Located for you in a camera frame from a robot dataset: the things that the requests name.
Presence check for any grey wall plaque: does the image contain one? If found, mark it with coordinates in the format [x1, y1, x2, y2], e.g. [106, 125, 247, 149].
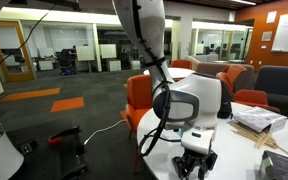
[261, 30, 274, 43]

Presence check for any black power outlet box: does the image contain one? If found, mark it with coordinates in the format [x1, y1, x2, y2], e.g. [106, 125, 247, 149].
[16, 138, 39, 156]

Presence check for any black overhead mount bar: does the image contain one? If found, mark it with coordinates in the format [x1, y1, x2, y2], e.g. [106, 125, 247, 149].
[8, 0, 82, 13]

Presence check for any brown sofa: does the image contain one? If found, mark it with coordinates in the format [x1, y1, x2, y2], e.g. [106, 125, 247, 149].
[186, 55, 255, 92]

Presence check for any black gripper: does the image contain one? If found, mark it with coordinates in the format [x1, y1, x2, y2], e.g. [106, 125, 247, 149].
[171, 148, 219, 180]

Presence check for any orange armchair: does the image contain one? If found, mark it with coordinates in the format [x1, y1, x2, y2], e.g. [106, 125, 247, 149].
[221, 63, 249, 85]
[170, 59, 194, 70]
[215, 71, 281, 114]
[119, 73, 155, 140]

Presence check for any white wall paper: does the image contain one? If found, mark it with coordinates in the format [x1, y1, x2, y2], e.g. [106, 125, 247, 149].
[265, 10, 278, 25]

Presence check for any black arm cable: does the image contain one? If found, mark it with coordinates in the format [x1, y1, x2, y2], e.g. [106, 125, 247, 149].
[130, 0, 182, 158]

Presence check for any white wrapped box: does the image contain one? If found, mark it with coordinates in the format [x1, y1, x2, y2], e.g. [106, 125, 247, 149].
[231, 105, 288, 135]

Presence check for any wooden sticks pile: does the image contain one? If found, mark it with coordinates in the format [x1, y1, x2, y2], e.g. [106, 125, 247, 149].
[226, 119, 288, 161]

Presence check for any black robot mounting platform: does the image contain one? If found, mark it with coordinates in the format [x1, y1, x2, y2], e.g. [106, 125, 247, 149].
[5, 125, 92, 180]

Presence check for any dark green tea box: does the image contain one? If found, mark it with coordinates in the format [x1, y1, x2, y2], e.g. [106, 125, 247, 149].
[258, 149, 288, 180]

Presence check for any wooden framed glass door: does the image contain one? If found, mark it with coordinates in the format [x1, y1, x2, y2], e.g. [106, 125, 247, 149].
[0, 20, 37, 83]

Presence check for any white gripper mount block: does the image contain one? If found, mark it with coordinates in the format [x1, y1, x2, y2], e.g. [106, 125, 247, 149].
[180, 127, 216, 157]

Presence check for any white office board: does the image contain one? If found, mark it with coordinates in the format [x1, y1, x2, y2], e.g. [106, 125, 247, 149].
[75, 44, 96, 62]
[99, 43, 118, 60]

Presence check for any dark blue sofa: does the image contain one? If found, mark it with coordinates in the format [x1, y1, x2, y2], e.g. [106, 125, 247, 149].
[254, 65, 288, 118]

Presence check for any white round side table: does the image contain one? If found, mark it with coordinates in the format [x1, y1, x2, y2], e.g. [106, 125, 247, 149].
[142, 67, 196, 81]

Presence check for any white floor cable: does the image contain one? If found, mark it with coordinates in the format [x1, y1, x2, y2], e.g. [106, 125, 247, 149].
[82, 118, 129, 146]

